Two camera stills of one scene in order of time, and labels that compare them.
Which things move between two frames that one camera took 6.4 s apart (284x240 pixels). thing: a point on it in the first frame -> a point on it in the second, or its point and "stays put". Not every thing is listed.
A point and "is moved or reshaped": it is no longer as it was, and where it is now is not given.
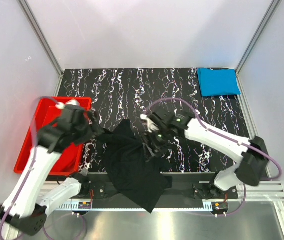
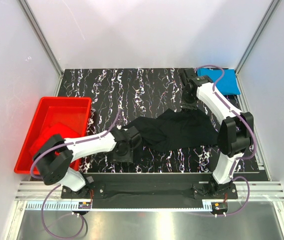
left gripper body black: (83, 132) -> (125, 156)
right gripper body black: (159, 140) -> (188, 102)
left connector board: (84, 205) stays put
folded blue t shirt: (214, 82) stays put
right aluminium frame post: (273, 6) stays put
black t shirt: (135, 170) is moved or reshaped
